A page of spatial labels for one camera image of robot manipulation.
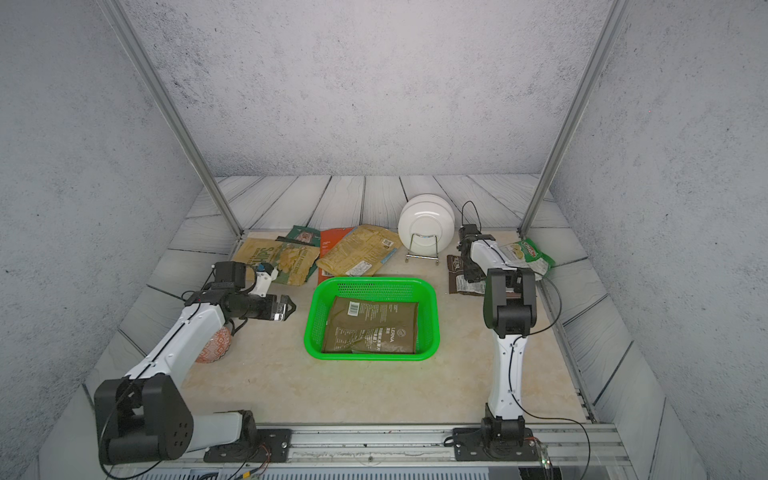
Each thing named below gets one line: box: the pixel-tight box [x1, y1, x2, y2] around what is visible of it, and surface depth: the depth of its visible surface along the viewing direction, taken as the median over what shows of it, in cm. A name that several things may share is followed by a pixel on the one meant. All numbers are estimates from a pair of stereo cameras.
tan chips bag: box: [316, 224, 403, 276], surface depth 113 cm
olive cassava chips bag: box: [322, 295, 419, 354], surface depth 91 cm
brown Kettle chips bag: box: [447, 255, 487, 296], surface depth 104 cm
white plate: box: [398, 193, 455, 255], surface depth 106 cm
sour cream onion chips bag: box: [232, 237, 321, 286], surface depth 110 cm
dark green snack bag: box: [275, 225, 321, 247], surface depth 121 cm
